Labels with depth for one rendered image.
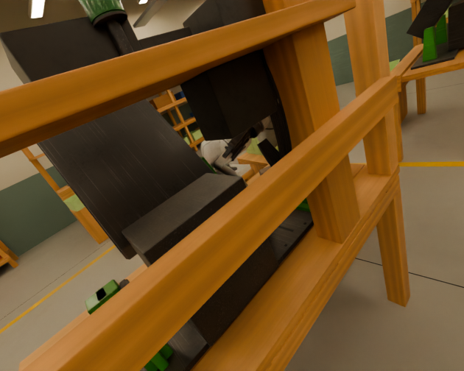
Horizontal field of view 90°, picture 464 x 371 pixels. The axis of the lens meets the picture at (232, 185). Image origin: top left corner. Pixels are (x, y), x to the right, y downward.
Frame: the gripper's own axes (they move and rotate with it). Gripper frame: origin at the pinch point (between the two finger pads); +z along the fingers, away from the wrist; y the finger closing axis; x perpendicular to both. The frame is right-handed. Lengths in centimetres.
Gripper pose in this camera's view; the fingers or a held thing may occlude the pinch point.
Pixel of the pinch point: (223, 161)
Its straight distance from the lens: 83.9
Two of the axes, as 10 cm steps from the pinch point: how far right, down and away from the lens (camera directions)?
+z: -5.8, 7.4, -3.5
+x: 8.2, 5.4, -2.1
